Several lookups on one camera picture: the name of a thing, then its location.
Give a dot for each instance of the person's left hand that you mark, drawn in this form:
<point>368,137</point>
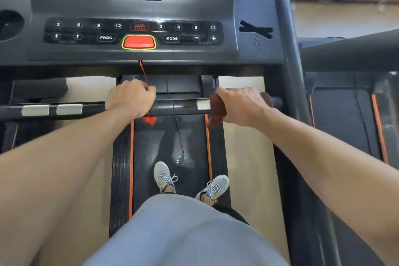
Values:
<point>131,100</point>

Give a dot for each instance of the person's right hand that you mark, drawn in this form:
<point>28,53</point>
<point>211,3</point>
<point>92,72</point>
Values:
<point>244,106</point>

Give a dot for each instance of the brown microfibre cloth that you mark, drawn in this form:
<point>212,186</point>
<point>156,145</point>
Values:
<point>216,110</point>

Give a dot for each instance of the person's left forearm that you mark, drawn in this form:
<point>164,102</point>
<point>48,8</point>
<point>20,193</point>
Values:
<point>62,166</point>

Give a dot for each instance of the person's right forearm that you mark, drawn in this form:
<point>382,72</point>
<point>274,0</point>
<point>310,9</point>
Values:
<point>336,175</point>

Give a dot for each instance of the person's left grey shoe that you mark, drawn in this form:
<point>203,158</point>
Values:
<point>163,175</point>

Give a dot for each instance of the person's grey shoe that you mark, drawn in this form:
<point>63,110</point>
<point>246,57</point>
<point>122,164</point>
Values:
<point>216,186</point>
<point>163,175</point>

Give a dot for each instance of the person's right grey shoe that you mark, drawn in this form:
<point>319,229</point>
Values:
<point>216,186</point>

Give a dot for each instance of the person's right leg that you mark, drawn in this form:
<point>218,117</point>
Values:
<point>206,199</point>

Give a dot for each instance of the person's grey shirt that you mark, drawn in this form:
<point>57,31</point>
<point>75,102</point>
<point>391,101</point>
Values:
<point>187,237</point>

